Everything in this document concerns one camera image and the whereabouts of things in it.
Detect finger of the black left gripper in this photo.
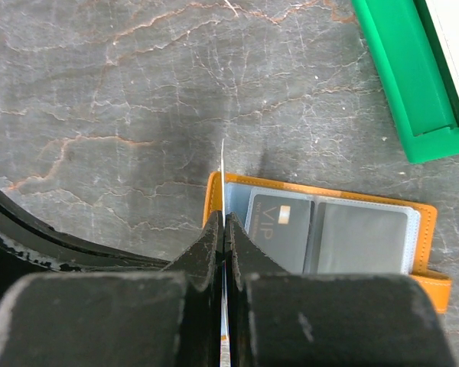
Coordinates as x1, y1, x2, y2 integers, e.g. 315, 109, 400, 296
0, 191, 169, 300

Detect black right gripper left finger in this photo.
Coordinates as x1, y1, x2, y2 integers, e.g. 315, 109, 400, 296
0, 211, 223, 366

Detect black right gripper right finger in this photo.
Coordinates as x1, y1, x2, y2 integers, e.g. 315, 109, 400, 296
225, 214, 456, 366

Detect white credit card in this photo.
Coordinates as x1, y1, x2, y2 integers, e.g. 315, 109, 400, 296
220, 138, 226, 229

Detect green plastic bin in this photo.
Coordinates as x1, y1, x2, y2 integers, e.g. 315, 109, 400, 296
352, 1, 459, 163

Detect black gold-lined credit card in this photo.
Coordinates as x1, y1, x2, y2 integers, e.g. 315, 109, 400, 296
317, 203, 408, 274

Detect black VIP credit card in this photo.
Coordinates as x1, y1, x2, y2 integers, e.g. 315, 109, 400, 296
245, 187, 314, 273

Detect orange leather card holder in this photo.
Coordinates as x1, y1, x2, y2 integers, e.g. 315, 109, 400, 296
203, 172, 452, 314

